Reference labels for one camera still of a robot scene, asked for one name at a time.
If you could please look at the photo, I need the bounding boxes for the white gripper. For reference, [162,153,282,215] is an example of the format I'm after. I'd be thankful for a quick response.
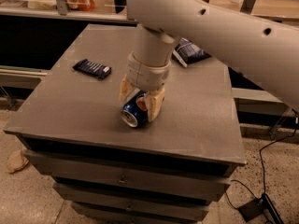
[119,54,171,122]

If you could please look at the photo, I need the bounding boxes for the blue pepsi can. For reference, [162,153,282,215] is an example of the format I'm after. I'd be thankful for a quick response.
[121,91,148,128]

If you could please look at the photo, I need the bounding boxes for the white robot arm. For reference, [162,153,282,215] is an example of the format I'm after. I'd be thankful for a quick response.
[119,0,299,121]

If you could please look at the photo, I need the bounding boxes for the blue rxbar blueberry bar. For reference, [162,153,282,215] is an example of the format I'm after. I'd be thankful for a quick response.
[73,59,112,79]

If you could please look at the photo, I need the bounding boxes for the dark blue chip bag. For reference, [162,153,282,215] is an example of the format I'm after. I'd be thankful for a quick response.
[173,38,210,68]

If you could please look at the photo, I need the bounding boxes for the grey drawer cabinet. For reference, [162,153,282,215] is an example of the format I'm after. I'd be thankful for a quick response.
[6,25,245,224]

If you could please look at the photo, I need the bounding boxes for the crumpled tan paper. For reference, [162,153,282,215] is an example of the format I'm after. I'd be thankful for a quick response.
[7,149,29,174]

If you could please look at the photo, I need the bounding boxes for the black floor power box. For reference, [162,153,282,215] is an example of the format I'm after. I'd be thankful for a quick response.
[237,193,284,224]

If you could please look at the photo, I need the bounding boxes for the grey metal shelf rail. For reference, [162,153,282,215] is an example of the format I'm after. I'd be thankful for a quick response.
[1,0,299,21]

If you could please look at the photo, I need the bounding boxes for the black power cable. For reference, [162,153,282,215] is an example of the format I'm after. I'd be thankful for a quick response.
[224,115,299,210]

